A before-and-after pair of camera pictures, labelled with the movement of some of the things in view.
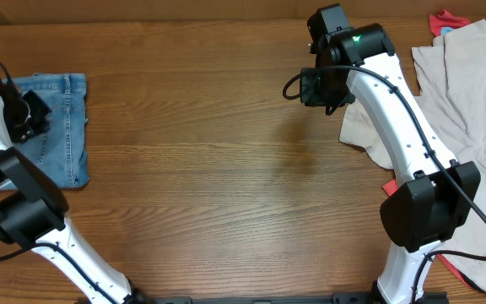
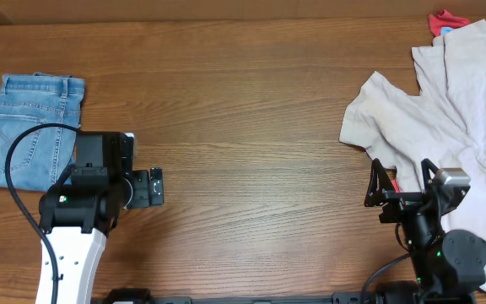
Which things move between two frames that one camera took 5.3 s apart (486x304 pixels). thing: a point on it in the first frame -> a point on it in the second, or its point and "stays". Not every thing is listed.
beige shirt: (465, 84) stays
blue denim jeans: (59, 154) stays
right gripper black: (311, 99) -> (401, 201)
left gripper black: (40, 122) -> (140, 179)
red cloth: (445, 19) stays
